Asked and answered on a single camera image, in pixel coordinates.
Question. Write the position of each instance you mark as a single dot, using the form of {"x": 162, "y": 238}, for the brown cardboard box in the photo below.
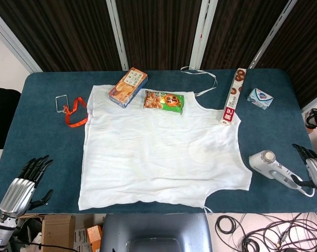
{"x": 57, "y": 231}

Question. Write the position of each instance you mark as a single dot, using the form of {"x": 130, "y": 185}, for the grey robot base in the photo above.
{"x": 153, "y": 233}

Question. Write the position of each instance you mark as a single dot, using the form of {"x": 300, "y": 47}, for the small orange box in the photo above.
{"x": 93, "y": 236}

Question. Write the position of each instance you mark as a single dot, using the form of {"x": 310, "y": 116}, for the small white printed box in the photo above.
{"x": 80, "y": 237}

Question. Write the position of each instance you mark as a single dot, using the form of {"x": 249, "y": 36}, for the white sleeveless shirt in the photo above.
{"x": 158, "y": 160}

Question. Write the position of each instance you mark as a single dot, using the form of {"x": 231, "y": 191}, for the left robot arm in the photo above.
{"x": 2, "y": 231}

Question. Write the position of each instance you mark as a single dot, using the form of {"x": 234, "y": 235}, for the orange blue biscuit box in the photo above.
{"x": 125, "y": 88}

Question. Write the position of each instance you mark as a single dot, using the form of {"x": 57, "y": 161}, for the blue white soap box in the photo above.
{"x": 261, "y": 98}

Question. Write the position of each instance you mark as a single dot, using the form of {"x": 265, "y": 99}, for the dark partition panel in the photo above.
{"x": 158, "y": 31}
{"x": 305, "y": 52}
{"x": 240, "y": 31}
{"x": 64, "y": 31}

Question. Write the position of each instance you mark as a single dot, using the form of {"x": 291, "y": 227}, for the clear badge holder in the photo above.
{"x": 56, "y": 105}

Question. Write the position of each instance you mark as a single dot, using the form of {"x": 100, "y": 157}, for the white handheld steamer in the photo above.
{"x": 263, "y": 164}

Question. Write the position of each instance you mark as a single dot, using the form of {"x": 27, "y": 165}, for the long cling wrap box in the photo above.
{"x": 233, "y": 97}

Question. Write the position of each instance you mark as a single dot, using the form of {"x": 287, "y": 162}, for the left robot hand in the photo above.
{"x": 16, "y": 191}

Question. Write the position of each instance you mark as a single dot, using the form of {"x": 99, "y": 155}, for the green orange snack bag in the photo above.
{"x": 163, "y": 101}

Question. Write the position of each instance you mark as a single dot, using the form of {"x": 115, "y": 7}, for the teal table cover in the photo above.
{"x": 43, "y": 141}

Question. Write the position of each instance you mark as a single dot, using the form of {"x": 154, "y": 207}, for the person in black clothes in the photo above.
{"x": 3, "y": 118}

